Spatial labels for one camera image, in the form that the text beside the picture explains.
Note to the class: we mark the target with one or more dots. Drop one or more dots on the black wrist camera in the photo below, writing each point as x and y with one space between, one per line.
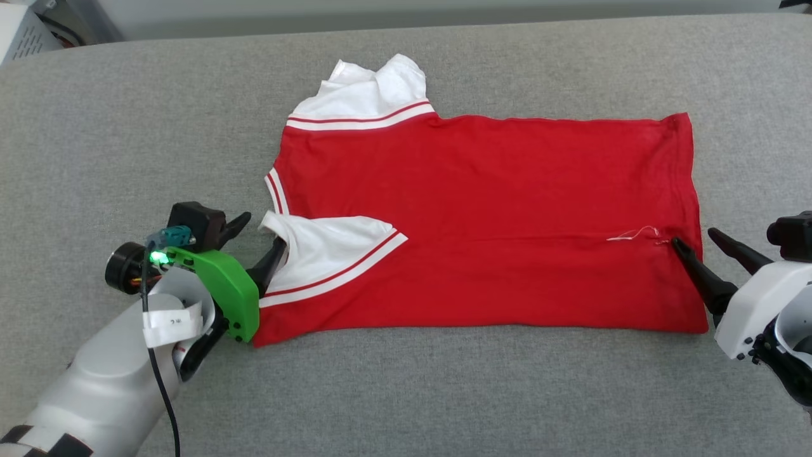
793 235
196 222

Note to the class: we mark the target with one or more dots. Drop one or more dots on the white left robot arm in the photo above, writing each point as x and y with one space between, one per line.
101 381

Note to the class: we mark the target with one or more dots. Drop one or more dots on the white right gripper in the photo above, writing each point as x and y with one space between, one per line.
755 304

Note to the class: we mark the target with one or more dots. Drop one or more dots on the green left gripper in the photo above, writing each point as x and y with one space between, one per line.
231 292

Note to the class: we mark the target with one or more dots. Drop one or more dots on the white equipment box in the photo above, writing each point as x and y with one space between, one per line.
19 32

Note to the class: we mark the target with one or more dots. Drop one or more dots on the white paper label tag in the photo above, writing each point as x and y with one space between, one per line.
171 324

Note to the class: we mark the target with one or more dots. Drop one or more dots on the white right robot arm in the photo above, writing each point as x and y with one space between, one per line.
793 381

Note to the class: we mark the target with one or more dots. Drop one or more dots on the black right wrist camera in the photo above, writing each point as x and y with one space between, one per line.
793 235

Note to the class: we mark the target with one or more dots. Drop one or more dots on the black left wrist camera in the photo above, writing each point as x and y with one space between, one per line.
196 222

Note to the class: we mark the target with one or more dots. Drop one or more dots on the red and white shirt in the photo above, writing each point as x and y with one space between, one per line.
476 222

